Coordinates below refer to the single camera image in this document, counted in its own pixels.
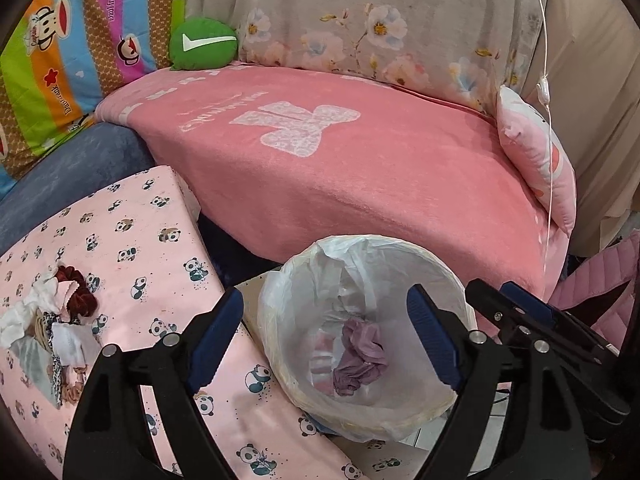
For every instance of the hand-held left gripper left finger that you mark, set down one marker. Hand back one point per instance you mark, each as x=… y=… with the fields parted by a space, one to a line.
x=220 y=335

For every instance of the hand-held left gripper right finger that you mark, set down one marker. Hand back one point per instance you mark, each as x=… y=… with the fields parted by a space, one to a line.
x=430 y=335

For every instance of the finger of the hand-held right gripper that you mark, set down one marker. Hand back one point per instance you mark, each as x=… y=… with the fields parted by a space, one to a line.
x=492 y=305
x=530 y=302

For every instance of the white round trash bin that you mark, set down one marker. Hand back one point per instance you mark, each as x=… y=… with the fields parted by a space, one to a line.
x=440 y=265

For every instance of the purple cloth scrap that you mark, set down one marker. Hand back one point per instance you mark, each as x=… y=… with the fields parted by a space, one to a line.
x=362 y=355

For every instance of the white plastic bin liner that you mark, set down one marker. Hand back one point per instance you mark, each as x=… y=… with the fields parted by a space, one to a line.
x=300 y=285

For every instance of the pink white cloth scrap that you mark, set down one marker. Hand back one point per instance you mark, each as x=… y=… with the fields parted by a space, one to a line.
x=322 y=360

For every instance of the maroon velvet scrunchie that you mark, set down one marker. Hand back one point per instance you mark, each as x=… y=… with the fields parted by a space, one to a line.
x=85 y=305

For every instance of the small white cloth scrap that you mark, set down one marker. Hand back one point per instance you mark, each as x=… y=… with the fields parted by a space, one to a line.
x=75 y=345

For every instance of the peach brown cloth scrap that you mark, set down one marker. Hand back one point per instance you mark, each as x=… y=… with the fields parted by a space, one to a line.
x=75 y=390

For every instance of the leopard print cloth strip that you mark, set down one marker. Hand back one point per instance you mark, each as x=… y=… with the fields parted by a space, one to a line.
x=56 y=375

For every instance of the large white cloth scrap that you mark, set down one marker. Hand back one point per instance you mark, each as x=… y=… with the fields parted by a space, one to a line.
x=20 y=317

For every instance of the pink quilted bag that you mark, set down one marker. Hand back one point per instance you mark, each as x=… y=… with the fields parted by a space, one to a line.
x=600 y=285

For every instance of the pink panda print cloth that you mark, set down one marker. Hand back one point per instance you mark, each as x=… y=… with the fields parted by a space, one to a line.
x=150 y=240

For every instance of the pink plush blanket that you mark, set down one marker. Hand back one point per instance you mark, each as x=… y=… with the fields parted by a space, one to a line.
x=375 y=185

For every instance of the small pink pillow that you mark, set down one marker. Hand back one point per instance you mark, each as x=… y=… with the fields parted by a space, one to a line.
x=535 y=140

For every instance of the beige curtain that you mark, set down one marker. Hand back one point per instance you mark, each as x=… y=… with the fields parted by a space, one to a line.
x=600 y=110

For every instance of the blue sofa cushion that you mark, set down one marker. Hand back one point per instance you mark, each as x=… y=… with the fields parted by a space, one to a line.
x=75 y=170

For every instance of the green round cushion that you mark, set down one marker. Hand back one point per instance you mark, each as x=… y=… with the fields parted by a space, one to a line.
x=202 y=42

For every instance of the colourful striped monkey pillow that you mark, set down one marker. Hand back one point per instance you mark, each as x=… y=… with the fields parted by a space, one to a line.
x=75 y=50

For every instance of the grey floral sheet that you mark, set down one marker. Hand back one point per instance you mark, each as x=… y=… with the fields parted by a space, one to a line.
x=325 y=10

